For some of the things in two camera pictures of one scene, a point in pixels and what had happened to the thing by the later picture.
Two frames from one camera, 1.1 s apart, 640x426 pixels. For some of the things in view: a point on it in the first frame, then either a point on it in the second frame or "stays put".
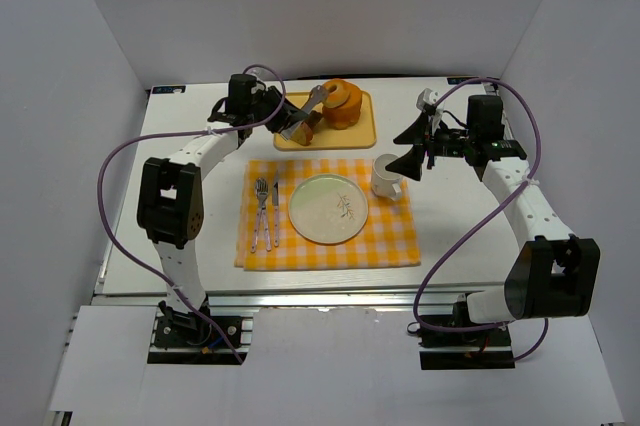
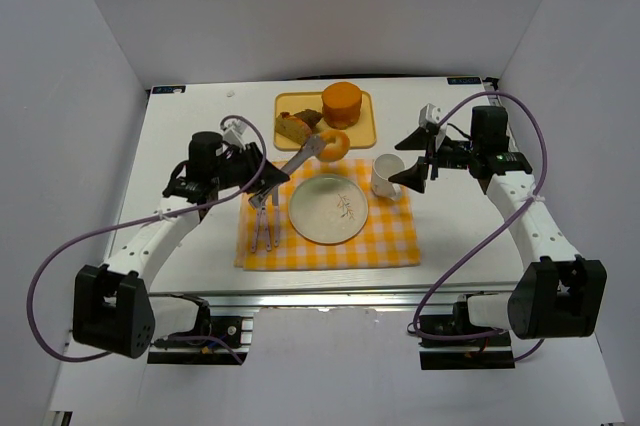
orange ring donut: [337, 93] → [337, 144]
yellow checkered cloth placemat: [388, 236] stays put
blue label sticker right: [457, 80] stays put
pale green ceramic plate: [328, 208] stays put
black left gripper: [279, 111] → [254, 164]
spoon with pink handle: [265, 226] → [255, 229]
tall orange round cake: [348, 113] stays put
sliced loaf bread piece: [302, 134] stays put
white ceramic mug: [384, 181] stays put
